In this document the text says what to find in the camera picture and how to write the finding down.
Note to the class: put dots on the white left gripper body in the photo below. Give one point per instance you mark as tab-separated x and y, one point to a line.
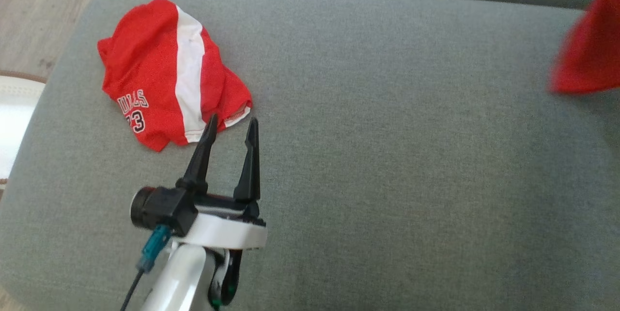
227	233

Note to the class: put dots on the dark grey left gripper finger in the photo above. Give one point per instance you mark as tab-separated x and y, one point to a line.
250	170
201	161

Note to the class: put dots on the red shorts with white stripe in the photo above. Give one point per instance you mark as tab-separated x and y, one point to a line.
145	59

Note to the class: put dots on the red Bulls jersey white trim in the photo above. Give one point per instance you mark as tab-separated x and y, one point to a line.
591	49

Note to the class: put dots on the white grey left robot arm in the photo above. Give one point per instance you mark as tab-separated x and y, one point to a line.
179	277

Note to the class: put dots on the large grey sofa seat cushion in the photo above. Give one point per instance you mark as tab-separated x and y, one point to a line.
387	156

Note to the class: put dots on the white basket with brown rim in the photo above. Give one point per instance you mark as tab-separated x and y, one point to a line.
14	122

